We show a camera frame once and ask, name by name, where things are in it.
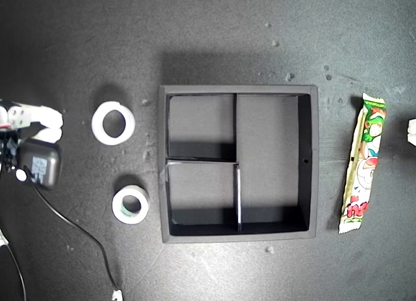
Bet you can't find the large white tape roll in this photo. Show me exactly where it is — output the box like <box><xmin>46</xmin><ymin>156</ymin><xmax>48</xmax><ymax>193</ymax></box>
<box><xmin>91</xmin><ymin>100</ymin><xmax>136</xmax><ymax>146</ymax></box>

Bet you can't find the snack bar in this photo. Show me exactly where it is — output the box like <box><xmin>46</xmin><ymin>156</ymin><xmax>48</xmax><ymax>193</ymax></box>
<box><xmin>337</xmin><ymin>92</ymin><xmax>389</xmax><ymax>235</ymax></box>

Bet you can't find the small white tape roll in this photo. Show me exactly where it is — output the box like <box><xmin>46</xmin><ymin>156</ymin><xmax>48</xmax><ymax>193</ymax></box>
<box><xmin>111</xmin><ymin>185</ymin><xmax>150</xmax><ymax>225</ymax></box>

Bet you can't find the black tray with wells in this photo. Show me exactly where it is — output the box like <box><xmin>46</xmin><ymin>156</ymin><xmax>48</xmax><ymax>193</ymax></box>
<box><xmin>158</xmin><ymin>84</ymin><xmax>320</xmax><ymax>244</ymax></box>

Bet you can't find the black camera cable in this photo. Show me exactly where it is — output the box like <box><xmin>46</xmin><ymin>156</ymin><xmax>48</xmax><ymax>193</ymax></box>
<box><xmin>22</xmin><ymin>164</ymin><xmax>121</xmax><ymax>294</ymax></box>

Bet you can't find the thin black cable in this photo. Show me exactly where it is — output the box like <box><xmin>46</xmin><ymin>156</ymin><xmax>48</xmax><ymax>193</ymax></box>
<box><xmin>3</xmin><ymin>244</ymin><xmax>27</xmax><ymax>301</ymax></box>

